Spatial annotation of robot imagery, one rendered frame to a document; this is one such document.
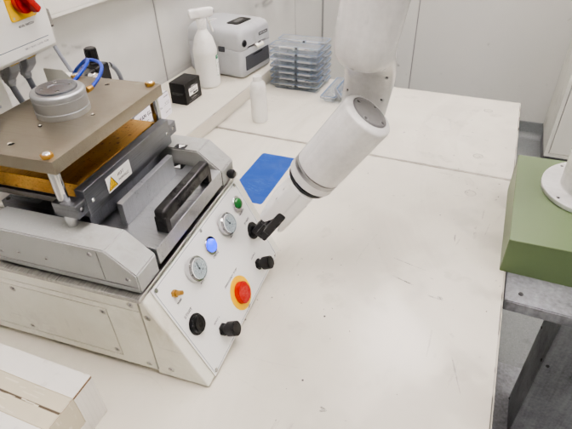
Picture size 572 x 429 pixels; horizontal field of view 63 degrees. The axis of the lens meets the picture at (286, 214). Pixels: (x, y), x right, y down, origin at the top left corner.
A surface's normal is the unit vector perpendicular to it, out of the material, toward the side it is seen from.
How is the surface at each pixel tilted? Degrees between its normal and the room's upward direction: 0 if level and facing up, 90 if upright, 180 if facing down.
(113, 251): 40
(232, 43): 88
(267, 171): 0
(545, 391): 90
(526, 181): 4
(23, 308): 90
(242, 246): 65
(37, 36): 90
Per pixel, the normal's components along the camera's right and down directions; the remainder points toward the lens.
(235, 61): -0.49, 0.54
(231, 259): 0.85, -0.19
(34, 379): -0.05, -0.79
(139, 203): 0.95, 0.16
